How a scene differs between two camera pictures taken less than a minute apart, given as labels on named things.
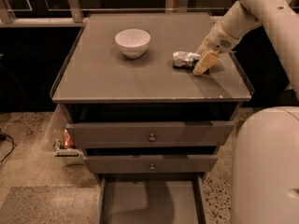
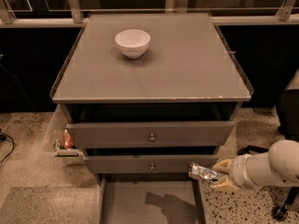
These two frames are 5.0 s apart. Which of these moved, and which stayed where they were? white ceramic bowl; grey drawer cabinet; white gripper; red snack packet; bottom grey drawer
Moved: white gripper
Stayed: red snack packet; bottom grey drawer; white ceramic bowl; grey drawer cabinet
